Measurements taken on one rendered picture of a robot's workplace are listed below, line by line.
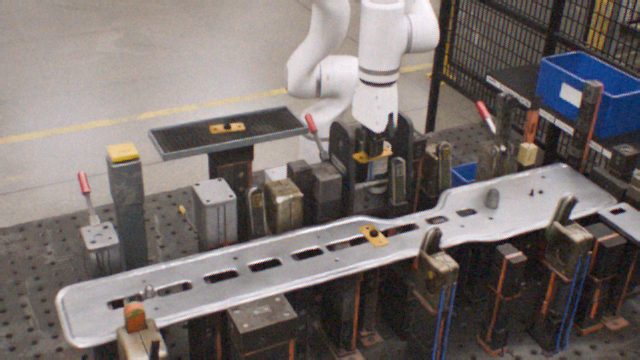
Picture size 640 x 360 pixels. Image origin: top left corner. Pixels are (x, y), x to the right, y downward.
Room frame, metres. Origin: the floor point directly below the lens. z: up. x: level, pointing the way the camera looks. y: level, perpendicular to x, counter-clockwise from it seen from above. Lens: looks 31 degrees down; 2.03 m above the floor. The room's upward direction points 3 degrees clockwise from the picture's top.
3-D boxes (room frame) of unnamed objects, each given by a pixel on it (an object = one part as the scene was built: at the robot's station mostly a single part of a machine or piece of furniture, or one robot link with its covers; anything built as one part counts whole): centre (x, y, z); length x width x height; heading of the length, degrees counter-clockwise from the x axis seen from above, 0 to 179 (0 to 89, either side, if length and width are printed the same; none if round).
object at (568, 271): (1.45, -0.58, 0.87); 0.12 x 0.09 x 0.35; 27
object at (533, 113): (1.85, -0.56, 0.95); 0.03 x 0.01 x 0.50; 117
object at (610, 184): (1.77, -0.78, 0.85); 0.12 x 0.03 x 0.30; 27
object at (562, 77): (2.11, -0.80, 1.09); 0.30 x 0.17 x 0.13; 28
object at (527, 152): (1.81, -0.55, 0.88); 0.04 x 0.04 x 0.36; 27
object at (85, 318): (1.43, -0.11, 1.00); 1.38 x 0.22 x 0.02; 117
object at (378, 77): (1.42, -0.10, 1.43); 0.09 x 0.08 x 0.03; 35
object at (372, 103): (1.42, -0.11, 1.37); 0.10 x 0.07 x 0.11; 35
